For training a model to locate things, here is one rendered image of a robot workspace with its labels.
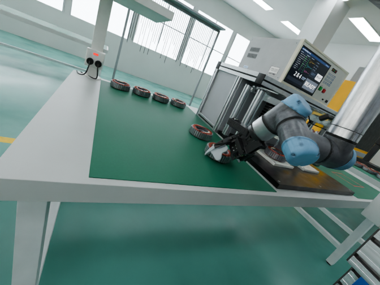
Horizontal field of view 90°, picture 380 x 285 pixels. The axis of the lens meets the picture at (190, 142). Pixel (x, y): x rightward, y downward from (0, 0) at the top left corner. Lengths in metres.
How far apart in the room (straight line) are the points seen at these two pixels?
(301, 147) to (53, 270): 1.12
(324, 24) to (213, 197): 5.05
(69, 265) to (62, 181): 0.81
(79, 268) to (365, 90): 1.27
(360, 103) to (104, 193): 0.63
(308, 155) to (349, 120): 0.15
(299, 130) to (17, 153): 0.62
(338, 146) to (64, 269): 1.19
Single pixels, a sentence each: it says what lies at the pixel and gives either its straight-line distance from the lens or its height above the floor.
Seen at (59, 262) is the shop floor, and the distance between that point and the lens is 1.22.
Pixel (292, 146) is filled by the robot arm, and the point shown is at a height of 0.95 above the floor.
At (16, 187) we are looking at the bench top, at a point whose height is 0.73.
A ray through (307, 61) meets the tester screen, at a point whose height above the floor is 1.25.
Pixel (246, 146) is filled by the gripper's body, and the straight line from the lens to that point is 0.65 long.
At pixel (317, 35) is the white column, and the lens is 5.31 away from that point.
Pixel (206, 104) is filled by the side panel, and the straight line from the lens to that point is 1.26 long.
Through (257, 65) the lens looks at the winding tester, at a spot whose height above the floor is 1.17.
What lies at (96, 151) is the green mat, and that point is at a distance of 0.53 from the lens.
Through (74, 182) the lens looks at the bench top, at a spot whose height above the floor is 0.75.
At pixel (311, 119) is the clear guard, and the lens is 0.84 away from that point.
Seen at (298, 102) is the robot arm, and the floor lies 1.05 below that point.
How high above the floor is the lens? 1.03
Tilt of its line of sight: 21 degrees down
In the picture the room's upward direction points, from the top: 23 degrees clockwise
